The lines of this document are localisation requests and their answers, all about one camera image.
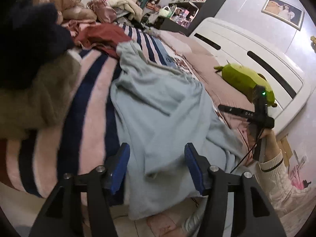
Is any right forearm white knit sleeve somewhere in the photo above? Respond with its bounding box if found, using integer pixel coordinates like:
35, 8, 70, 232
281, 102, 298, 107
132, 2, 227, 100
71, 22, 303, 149
258, 152, 315, 236

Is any olive brown garment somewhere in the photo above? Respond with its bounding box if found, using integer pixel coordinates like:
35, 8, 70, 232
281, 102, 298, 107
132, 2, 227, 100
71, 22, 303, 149
1, 50, 81, 139

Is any pink navy striped blanket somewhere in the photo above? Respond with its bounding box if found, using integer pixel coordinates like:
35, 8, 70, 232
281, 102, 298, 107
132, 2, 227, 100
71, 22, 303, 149
0, 20, 188, 206

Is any framed wall picture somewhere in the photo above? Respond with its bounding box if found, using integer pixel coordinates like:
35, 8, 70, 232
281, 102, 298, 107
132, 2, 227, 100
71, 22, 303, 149
261, 0, 305, 31

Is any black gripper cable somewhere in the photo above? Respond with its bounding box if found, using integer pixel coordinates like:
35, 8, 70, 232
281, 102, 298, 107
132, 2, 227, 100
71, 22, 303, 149
230, 118, 265, 174

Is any light blue fleece garment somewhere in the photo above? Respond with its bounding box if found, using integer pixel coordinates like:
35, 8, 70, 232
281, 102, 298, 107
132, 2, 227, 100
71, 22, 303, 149
110, 41, 244, 220

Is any green plush toy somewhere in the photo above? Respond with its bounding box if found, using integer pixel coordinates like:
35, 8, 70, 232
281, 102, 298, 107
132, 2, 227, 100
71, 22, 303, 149
214, 63, 277, 108

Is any beige pink clothes pile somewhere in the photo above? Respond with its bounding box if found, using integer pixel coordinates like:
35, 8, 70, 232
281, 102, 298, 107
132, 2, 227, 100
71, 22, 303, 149
32, 0, 97, 25

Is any white bed headboard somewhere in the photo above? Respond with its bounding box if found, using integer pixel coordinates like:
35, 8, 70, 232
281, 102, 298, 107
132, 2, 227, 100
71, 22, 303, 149
190, 17, 311, 134

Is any pink ribbed pillow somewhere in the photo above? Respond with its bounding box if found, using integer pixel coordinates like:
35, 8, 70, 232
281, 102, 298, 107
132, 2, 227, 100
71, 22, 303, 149
158, 31, 254, 131

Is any dark bookshelf with items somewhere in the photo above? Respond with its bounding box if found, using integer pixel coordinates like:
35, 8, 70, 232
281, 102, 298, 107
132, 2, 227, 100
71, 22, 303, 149
154, 0, 226, 36

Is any person's right hand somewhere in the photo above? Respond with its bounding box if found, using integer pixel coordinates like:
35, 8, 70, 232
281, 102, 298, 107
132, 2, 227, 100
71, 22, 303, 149
246, 126, 280, 166

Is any cream fluffy garment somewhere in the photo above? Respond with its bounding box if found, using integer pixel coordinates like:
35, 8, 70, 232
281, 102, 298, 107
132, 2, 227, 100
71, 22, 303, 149
107, 0, 143, 22

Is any dark red garment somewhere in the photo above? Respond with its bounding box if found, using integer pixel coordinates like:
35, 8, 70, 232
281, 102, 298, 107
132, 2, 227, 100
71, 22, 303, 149
74, 23, 132, 58

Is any mauve satin garment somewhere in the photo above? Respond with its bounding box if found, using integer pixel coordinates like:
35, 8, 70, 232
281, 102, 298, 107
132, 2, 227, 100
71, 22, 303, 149
87, 0, 117, 23

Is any navy blue garment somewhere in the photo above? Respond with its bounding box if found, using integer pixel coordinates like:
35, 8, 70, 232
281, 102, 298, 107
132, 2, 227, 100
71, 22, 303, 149
1, 0, 74, 90

